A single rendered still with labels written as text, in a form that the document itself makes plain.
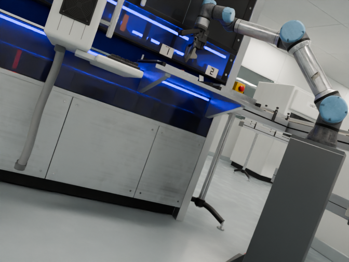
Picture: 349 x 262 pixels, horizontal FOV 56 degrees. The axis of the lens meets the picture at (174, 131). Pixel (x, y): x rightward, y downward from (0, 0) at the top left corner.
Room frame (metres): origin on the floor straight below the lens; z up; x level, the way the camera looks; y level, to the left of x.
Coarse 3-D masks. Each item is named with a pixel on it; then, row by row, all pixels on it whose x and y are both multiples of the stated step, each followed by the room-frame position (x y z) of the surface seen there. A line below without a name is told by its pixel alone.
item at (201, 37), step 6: (198, 24) 1.85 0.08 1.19; (204, 30) 1.88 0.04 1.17; (192, 36) 1.86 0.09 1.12; (198, 36) 1.84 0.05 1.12; (204, 36) 1.88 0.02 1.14; (192, 42) 1.84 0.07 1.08; (198, 42) 1.86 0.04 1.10; (204, 42) 1.86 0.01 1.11; (198, 48) 1.87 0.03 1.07; (204, 48) 1.87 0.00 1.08
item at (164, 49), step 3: (162, 45) 2.00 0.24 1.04; (165, 45) 2.01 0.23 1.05; (162, 48) 2.01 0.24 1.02; (165, 48) 2.02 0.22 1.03; (168, 48) 2.02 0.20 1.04; (171, 48) 2.03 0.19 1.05; (162, 51) 2.01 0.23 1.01; (165, 51) 2.02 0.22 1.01; (171, 51) 2.04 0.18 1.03; (162, 54) 2.01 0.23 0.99; (165, 54) 2.02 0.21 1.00; (168, 54) 2.03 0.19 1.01; (171, 54) 2.04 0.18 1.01; (171, 57) 2.04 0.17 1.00
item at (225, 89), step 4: (216, 84) 1.82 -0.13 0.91; (220, 84) 1.79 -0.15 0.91; (224, 88) 1.80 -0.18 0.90; (228, 88) 1.81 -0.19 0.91; (224, 92) 1.80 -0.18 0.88; (228, 92) 1.81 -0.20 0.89; (232, 92) 1.82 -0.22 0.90; (236, 92) 1.83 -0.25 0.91; (236, 96) 1.84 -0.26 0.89; (240, 96) 1.85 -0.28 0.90; (244, 96) 1.86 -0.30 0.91; (248, 96) 1.87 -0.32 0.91; (244, 100) 1.86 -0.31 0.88; (248, 100) 1.87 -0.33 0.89; (252, 100) 1.89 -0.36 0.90; (256, 100) 1.90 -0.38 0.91
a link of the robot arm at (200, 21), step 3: (198, 18) 1.85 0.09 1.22; (201, 18) 1.85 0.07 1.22; (204, 18) 1.84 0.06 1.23; (198, 21) 1.85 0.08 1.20; (201, 21) 1.84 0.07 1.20; (204, 21) 1.84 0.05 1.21; (207, 21) 1.85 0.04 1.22; (201, 24) 1.85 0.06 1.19; (204, 24) 1.85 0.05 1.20; (207, 24) 1.86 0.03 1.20; (207, 27) 1.87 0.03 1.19
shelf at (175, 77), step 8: (144, 64) 1.73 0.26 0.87; (152, 64) 1.63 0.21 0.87; (160, 72) 1.74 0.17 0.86; (168, 72) 1.62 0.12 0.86; (176, 72) 1.64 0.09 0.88; (168, 80) 2.04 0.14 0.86; (176, 80) 1.86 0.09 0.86; (184, 80) 1.69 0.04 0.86; (192, 80) 1.68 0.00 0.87; (192, 88) 2.01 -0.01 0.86; (200, 88) 1.82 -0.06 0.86; (208, 88) 1.73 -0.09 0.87; (208, 96) 2.15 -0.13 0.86; (216, 96) 1.95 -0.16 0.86; (224, 96) 1.78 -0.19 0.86; (232, 96) 1.80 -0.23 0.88; (248, 104) 1.85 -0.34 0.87
